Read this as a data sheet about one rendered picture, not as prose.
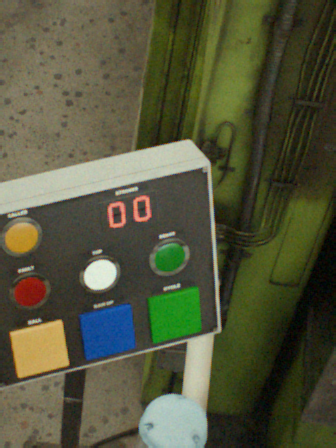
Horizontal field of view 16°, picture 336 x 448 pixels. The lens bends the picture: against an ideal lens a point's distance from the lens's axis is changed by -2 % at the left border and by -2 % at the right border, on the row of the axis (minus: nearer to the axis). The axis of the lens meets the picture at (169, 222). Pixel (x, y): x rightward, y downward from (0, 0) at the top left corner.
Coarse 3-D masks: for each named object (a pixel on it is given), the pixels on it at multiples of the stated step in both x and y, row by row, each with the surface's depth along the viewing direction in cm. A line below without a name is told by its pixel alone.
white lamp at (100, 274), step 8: (96, 264) 167; (104, 264) 168; (88, 272) 167; (96, 272) 168; (104, 272) 168; (112, 272) 169; (88, 280) 168; (96, 280) 168; (104, 280) 169; (112, 280) 169; (96, 288) 169
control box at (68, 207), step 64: (0, 192) 164; (64, 192) 162; (128, 192) 164; (192, 192) 168; (0, 256) 162; (64, 256) 165; (128, 256) 169; (192, 256) 172; (0, 320) 167; (64, 320) 170; (0, 384) 171
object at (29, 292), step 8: (24, 280) 165; (32, 280) 165; (40, 280) 166; (16, 288) 165; (24, 288) 165; (32, 288) 165; (40, 288) 166; (16, 296) 165; (24, 296) 166; (32, 296) 166; (40, 296) 167; (24, 304) 166; (32, 304) 167
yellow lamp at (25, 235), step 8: (16, 224) 160; (24, 224) 161; (8, 232) 161; (16, 232) 161; (24, 232) 161; (32, 232) 162; (8, 240) 161; (16, 240) 161; (24, 240) 162; (32, 240) 162; (16, 248) 162; (24, 248) 162
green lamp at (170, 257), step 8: (160, 248) 170; (168, 248) 170; (176, 248) 170; (160, 256) 170; (168, 256) 171; (176, 256) 171; (184, 256) 172; (160, 264) 171; (168, 264) 171; (176, 264) 172
